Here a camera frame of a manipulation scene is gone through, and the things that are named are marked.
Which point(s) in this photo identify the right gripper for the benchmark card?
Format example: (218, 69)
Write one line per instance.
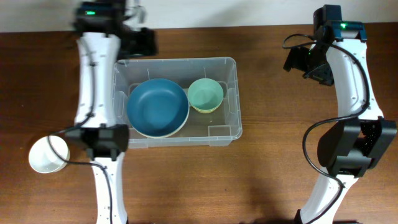
(295, 60)

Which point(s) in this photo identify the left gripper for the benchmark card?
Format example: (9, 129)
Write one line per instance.
(150, 46)

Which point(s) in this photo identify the blue plate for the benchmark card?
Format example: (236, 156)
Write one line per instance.
(158, 93)

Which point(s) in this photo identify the green bowl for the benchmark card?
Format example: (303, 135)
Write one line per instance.
(205, 93)

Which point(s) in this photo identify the yellow bowl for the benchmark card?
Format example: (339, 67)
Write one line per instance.
(205, 111)

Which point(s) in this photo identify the beige plate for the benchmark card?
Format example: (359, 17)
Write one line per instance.
(156, 125)

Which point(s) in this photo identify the white bowl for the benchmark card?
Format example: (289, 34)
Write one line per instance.
(43, 160)

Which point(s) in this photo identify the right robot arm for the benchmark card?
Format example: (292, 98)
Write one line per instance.
(335, 55)

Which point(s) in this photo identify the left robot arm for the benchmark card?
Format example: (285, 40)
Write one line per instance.
(103, 39)

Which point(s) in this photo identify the clear plastic storage bin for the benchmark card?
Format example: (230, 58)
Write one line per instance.
(218, 128)

